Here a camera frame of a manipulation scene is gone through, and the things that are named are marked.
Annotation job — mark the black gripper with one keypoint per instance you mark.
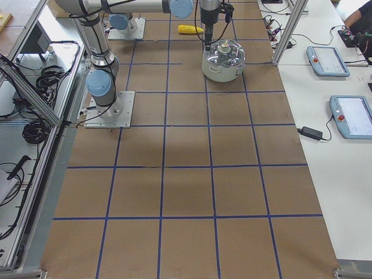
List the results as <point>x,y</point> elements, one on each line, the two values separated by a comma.
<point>207,29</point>

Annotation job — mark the glass pot lid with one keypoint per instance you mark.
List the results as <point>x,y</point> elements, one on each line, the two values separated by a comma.
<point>225,53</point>

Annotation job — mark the yellow corn cob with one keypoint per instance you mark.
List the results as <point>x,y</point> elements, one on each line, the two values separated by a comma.
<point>189,30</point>

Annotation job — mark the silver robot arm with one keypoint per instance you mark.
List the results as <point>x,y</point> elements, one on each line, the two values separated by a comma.
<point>91,30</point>
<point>123,23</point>

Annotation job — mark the pale green steel pot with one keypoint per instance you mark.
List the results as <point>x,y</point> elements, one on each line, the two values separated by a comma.
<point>221,74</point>

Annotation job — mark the far teach pendant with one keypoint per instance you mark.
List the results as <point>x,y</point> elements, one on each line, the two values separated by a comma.
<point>327,61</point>

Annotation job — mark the teach pendant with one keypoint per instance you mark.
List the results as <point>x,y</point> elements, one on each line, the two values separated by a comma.
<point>352,116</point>
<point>327,61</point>

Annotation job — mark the brown paper table cover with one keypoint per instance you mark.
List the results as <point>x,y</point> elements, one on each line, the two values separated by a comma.
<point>210,181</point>

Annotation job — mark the black power adapter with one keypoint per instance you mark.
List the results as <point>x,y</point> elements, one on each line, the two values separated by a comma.
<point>311,133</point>

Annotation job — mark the near teach pendant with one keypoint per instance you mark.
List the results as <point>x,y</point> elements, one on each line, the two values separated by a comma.
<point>352,116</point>

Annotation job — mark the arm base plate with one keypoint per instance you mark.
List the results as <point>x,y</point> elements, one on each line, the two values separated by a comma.
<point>118,115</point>
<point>114,35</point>

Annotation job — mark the aluminium frame post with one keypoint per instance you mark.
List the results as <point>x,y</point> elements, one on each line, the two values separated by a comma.
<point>288,31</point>

